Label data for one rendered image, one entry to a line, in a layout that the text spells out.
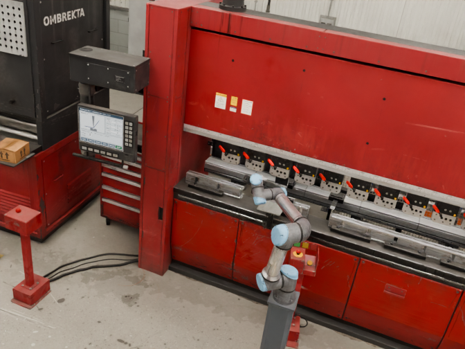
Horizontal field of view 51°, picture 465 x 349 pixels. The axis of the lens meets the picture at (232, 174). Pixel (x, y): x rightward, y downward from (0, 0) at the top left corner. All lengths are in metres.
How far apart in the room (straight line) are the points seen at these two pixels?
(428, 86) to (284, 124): 1.00
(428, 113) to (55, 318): 3.10
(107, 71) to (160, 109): 0.51
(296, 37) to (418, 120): 0.96
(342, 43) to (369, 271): 1.67
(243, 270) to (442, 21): 4.80
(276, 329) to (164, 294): 1.30
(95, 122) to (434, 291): 2.71
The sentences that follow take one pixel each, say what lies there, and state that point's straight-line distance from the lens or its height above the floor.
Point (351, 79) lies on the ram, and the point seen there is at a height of 2.03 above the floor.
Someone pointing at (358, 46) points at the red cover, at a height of 2.25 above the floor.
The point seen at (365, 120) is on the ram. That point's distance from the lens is 3.48.
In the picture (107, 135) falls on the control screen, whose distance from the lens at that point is 3.63.
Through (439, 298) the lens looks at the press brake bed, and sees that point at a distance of 3.95.
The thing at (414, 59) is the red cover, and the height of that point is 2.24.
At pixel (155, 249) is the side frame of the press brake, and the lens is 4.37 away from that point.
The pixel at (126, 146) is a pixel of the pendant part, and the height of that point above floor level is 1.36.
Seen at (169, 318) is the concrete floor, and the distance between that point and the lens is 4.15.
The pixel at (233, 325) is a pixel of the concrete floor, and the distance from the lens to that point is 4.14.
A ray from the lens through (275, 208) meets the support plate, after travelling 3.71.
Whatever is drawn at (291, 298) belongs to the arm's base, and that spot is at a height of 0.82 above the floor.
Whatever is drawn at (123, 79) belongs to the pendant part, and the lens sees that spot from 3.45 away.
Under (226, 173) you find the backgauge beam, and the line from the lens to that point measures 4.24.
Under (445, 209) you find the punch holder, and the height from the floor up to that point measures 1.29.
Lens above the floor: 2.93
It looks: 28 degrees down
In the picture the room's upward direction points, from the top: 7 degrees clockwise
